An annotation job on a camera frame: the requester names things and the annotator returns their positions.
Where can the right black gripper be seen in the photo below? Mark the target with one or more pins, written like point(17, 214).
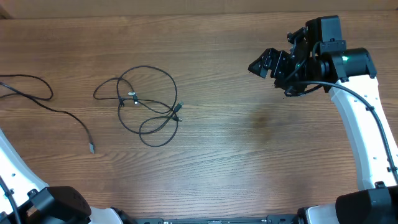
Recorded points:
point(280, 65)

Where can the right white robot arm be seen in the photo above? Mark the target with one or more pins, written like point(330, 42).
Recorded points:
point(320, 59)

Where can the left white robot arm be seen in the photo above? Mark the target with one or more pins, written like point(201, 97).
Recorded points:
point(25, 198)

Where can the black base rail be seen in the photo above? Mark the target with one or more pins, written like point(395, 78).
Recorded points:
point(214, 220)

